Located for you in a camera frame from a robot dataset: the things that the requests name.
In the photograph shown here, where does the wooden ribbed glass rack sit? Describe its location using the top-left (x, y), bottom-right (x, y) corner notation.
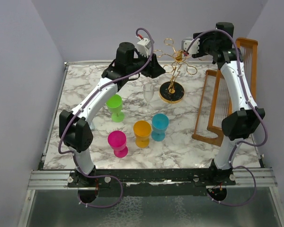
top-left (192, 37), bottom-right (258, 146)

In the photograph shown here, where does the small blue stapler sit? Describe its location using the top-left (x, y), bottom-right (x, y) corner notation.
top-left (89, 122), bottom-right (95, 131)

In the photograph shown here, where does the orange plastic goblet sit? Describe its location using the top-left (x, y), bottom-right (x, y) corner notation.
top-left (133, 121), bottom-right (151, 148)

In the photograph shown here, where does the clear tall wine glass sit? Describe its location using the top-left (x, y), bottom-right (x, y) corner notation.
top-left (142, 83), bottom-right (154, 114)

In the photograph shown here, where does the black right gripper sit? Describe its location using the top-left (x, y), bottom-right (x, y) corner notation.
top-left (191, 31), bottom-right (219, 58)

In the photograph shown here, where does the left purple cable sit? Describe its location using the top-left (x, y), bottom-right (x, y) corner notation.
top-left (58, 27), bottom-right (155, 209)

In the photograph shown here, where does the purple cable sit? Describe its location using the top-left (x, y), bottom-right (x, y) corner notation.
top-left (58, 27), bottom-right (155, 209)
top-left (184, 28), bottom-right (269, 208)

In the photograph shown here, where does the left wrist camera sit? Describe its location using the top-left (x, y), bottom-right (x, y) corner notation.
top-left (136, 34), bottom-right (152, 58)

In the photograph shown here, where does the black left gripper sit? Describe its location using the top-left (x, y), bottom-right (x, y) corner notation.
top-left (126, 49), bottom-right (165, 78)

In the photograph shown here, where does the green plastic goblet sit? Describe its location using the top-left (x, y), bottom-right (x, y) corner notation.
top-left (106, 94), bottom-right (124, 122)

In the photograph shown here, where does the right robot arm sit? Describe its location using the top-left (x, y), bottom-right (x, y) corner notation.
top-left (186, 22), bottom-right (265, 185)

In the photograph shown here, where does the pink plastic goblet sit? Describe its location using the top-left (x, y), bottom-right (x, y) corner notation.
top-left (107, 131), bottom-right (128, 158)

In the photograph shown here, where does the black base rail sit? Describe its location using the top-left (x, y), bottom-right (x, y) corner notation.
top-left (67, 167), bottom-right (236, 197)

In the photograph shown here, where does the blue plastic goblet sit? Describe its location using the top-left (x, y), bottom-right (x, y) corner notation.
top-left (151, 113), bottom-right (169, 141)

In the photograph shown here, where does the gold wine glass rack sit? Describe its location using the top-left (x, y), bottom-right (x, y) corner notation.
top-left (154, 38), bottom-right (198, 104)

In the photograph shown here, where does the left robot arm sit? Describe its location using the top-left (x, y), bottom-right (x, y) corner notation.
top-left (58, 38), bottom-right (165, 187)

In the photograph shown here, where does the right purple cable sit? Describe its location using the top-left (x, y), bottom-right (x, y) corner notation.
top-left (184, 28), bottom-right (269, 208)

